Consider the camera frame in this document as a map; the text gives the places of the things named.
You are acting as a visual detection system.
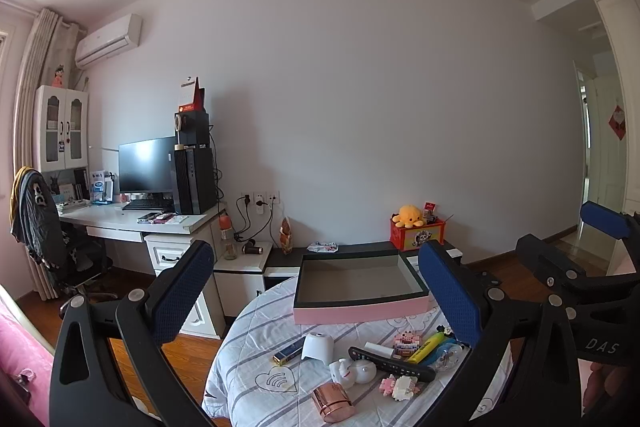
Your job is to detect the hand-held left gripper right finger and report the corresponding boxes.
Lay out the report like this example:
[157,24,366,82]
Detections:
[418,241,583,427]

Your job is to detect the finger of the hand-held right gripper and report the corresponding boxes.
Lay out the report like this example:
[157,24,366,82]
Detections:
[580,201,640,240]
[515,234,640,313]

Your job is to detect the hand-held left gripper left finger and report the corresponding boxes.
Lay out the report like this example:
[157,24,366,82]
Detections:
[49,239,217,427]

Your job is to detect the yellow highlighter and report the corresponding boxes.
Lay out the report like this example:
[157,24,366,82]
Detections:
[405,329,447,364]

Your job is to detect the clear plastic jar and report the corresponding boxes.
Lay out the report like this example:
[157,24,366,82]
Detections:
[434,341,471,370]

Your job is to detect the black remote control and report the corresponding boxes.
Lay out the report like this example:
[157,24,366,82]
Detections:
[347,346,437,383]

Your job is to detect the pink box with green rim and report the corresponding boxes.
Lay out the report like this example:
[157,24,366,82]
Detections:
[292,247,431,325]

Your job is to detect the pink and white block toy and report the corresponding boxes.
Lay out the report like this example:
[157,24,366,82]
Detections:
[380,374,420,400]

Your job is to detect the blue and gold box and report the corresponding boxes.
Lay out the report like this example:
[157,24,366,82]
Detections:
[272,336,307,364]

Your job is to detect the white cat figurine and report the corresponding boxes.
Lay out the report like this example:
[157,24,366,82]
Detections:
[330,357,376,387]

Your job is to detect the rose gold cup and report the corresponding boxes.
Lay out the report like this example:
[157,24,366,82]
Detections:
[312,382,356,424]

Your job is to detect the person's right hand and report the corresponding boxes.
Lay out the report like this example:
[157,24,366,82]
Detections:
[580,357,640,425]

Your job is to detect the white nightstand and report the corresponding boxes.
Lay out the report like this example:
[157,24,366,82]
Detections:
[213,241,273,303]

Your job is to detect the white door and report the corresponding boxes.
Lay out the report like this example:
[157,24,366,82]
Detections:
[582,74,628,208]

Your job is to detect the red printed crate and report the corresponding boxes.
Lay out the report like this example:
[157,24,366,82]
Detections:
[390,214,447,252]

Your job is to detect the yellow octopus plush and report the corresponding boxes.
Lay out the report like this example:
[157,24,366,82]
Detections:
[391,205,427,228]

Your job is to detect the striped white quilt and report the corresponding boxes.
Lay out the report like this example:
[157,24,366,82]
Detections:
[201,274,516,427]

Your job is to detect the white computer desk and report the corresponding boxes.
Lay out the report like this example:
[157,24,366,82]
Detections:
[57,202,228,340]

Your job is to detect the red door decoration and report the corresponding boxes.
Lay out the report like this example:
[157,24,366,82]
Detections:
[607,104,627,140]

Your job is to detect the black office chair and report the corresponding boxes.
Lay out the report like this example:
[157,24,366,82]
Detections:
[30,227,118,313]

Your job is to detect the black computer tower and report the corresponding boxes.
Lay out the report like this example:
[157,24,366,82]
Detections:
[173,144,217,216]

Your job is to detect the black-topped low cabinet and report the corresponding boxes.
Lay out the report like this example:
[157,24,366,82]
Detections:
[265,239,501,288]

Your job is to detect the brown and white snack bag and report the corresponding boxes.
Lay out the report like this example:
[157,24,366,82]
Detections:
[278,217,295,255]

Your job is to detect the black computer monitor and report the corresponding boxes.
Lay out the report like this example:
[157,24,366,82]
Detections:
[118,137,178,202]

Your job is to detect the blue and white box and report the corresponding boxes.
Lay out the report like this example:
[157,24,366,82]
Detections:
[91,170,115,204]

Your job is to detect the pink bed blanket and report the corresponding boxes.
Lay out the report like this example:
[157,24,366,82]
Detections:
[0,297,56,388]

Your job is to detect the black speaker box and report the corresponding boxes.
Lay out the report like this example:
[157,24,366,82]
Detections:
[174,109,211,148]

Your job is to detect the black patterned jacket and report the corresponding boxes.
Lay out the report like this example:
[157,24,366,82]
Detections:
[11,167,66,270]

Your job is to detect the red and white box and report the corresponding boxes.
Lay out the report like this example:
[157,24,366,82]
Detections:
[178,77,206,112]

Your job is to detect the white glass-door cabinet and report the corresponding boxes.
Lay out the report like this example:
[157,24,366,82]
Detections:
[34,85,91,172]

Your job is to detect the white air conditioner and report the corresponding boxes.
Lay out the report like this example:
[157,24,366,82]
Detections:
[75,13,143,69]

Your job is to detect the black power cables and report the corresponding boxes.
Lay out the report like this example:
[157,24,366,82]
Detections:
[207,127,257,243]

